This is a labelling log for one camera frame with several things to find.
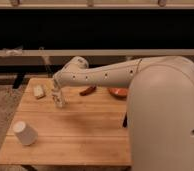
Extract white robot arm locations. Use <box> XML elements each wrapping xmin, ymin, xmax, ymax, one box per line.
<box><xmin>53</xmin><ymin>56</ymin><xmax>194</xmax><ymax>171</ymax></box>

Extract red chili pepper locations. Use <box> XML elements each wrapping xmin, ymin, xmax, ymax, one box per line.
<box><xmin>79</xmin><ymin>86</ymin><xmax>97</xmax><ymax>96</ymax></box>

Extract orange bowl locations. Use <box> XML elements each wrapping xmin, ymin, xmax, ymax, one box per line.
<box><xmin>108</xmin><ymin>88</ymin><xmax>128</xmax><ymax>98</ymax></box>

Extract clear plastic bottle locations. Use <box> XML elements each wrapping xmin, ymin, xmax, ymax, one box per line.
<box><xmin>51</xmin><ymin>81</ymin><xmax>66</xmax><ymax>108</ymax></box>

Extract wooden table board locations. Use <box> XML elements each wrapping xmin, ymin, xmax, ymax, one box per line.
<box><xmin>0</xmin><ymin>78</ymin><xmax>131</xmax><ymax>166</ymax></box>

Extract pale sponge block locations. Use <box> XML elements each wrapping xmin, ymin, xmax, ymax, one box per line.
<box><xmin>33</xmin><ymin>84</ymin><xmax>45</xmax><ymax>99</ymax></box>

